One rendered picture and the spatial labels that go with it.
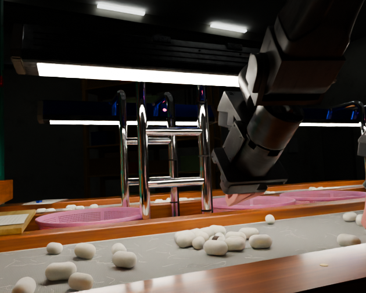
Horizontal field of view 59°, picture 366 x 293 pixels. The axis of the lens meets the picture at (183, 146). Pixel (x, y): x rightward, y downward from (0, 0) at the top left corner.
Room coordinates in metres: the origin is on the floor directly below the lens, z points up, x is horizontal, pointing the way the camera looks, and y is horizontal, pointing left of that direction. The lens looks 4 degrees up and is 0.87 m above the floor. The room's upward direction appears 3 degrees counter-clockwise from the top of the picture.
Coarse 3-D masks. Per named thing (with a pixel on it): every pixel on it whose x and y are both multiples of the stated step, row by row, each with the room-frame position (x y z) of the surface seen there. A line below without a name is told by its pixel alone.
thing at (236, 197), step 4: (228, 196) 0.53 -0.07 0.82; (232, 196) 0.50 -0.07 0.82; (236, 196) 0.47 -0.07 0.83; (240, 196) 0.47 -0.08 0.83; (244, 196) 0.47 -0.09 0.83; (228, 200) 0.53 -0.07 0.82; (232, 200) 0.51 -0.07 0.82; (236, 200) 0.49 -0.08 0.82; (240, 200) 0.50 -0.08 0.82; (228, 204) 0.53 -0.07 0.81; (232, 204) 0.52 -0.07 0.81
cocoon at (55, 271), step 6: (54, 264) 0.41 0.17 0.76; (60, 264) 0.41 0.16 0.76; (66, 264) 0.41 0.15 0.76; (72, 264) 0.41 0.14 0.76; (48, 270) 0.40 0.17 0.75; (54, 270) 0.40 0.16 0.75; (60, 270) 0.40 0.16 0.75; (66, 270) 0.40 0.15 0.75; (72, 270) 0.41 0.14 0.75; (48, 276) 0.40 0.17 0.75; (54, 276) 0.40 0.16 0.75; (60, 276) 0.40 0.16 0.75; (66, 276) 0.40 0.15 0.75
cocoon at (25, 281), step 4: (20, 280) 0.35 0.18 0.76; (24, 280) 0.35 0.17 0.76; (28, 280) 0.35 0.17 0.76; (32, 280) 0.36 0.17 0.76; (16, 284) 0.34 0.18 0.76; (20, 284) 0.34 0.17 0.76; (24, 284) 0.34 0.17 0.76; (28, 284) 0.34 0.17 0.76; (32, 284) 0.35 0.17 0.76; (16, 288) 0.34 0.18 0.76; (20, 288) 0.34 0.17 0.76; (24, 288) 0.34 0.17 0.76; (28, 288) 0.34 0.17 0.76; (32, 288) 0.34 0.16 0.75; (12, 292) 0.34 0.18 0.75; (16, 292) 0.33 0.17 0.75; (20, 292) 0.33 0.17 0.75; (24, 292) 0.34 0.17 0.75; (28, 292) 0.34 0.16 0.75; (32, 292) 0.34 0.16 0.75
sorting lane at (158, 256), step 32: (256, 224) 0.73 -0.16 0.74; (288, 224) 0.71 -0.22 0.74; (320, 224) 0.69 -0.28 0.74; (352, 224) 0.68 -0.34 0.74; (0, 256) 0.54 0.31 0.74; (32, 256) 0.53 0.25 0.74; (64, 256) 0.52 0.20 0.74; (96, 256) 0.52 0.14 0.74; (160, 256) 0.50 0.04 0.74; (192, 256) 0.49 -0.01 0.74; (224, 256) 0.48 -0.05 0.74; (256, 256) 0.48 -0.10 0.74; (0, 288) 0.39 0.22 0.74; (64, 288) 0.38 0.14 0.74
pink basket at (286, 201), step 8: (216, 200) 1.06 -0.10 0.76; (224, 200) 1.07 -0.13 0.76; (248, 200) 1.08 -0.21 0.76; (256, 200) 1.07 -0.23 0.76; (280, 200) 1.02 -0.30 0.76; (288, 200) 0.98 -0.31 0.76; (216, 208) 0.88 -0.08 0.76; (224, 208) 0.86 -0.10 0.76; (232, 208) 0.84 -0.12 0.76; (240, 208) 0.84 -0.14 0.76; (248, 208) 0.83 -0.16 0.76; (256, 208) 0.83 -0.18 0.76
